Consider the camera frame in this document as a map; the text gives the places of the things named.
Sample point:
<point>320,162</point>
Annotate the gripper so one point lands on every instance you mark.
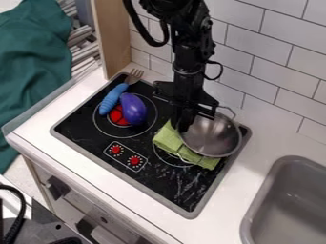
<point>186,93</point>

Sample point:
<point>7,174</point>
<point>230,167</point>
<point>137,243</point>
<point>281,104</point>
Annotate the silver pot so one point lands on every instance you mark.
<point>214,136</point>

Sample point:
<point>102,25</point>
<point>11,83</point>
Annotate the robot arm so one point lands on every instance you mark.
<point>189,38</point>

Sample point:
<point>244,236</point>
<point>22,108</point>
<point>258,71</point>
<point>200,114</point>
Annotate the toy stove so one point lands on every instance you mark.
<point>170,181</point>

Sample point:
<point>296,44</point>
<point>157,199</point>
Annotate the green cloth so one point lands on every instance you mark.
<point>170,143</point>

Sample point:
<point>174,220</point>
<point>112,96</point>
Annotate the purple toy eggplant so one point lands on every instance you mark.
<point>133,108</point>

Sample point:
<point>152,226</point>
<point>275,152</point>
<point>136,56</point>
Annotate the toy sink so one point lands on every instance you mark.
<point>293,206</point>

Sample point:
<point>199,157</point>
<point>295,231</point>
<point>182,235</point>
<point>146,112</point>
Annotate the teal cloth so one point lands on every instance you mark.
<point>29,63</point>

